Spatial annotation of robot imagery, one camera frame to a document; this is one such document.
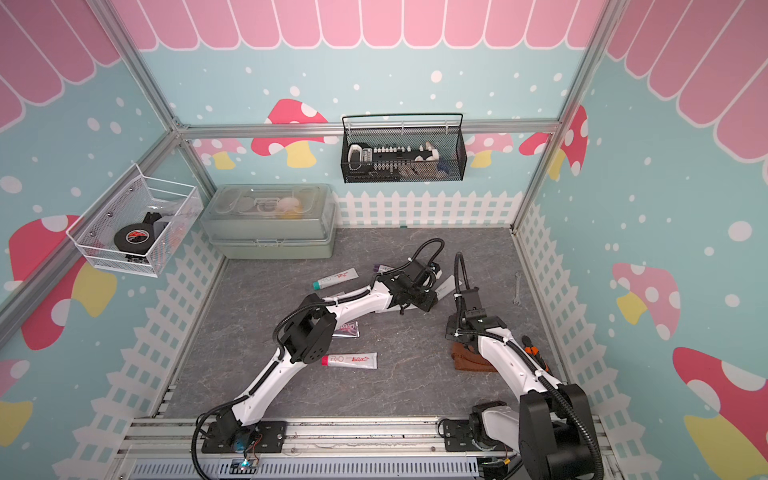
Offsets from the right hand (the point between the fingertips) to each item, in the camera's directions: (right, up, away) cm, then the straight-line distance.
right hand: (457, 328), depth 89 cm
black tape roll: (-81, +26, -18) cm, 87 cm away
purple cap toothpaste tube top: (-23, +17, +17) cm, 34 cm away
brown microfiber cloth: (+2, -8, -4) cm, 9 cm away
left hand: (-6, +6, +10) cm, 13 cm away
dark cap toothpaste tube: (-2, +11, +12) cm, 16 cm away
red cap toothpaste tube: (-27, -8, -4) cm, 29 cm away
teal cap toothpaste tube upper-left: (-37, +14, +15) cm, 43 cm away
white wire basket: (-80, +35, -8) cm, 88 cm away
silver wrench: (+22, +6, +11) cm, 26 cm away
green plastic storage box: (-62, +34, +16) cm, 73 cm away
